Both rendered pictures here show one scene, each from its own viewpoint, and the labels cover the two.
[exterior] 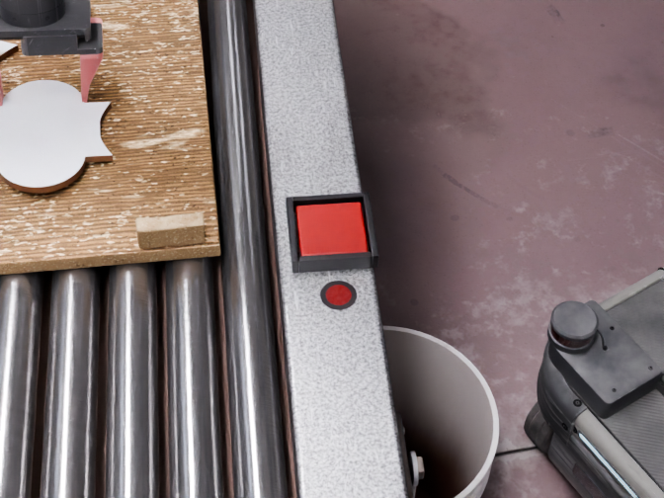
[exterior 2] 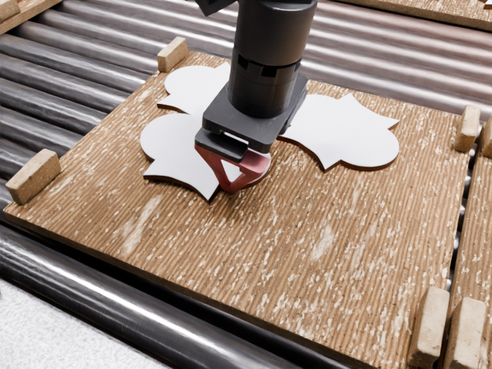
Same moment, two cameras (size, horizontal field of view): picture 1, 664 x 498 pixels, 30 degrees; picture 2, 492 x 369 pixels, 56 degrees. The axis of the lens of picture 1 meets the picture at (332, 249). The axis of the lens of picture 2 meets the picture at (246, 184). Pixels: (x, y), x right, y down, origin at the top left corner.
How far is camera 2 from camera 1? 1.16 m
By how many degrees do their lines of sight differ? 72
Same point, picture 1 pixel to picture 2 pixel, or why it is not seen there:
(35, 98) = not seen: hidden behind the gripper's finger
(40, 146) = (187, 140)
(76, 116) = (206, 171)
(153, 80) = (220, 247)
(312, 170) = (15, 342)
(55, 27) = (220, 97)
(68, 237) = (102, 138)
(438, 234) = not seen: outside the picture
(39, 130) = not seen: hidden behind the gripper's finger
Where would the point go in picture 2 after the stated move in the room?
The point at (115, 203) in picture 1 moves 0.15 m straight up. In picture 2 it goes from (106, 170) to (68, 40)
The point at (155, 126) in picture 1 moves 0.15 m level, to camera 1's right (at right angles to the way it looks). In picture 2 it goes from (159, 224) to (30, 350)
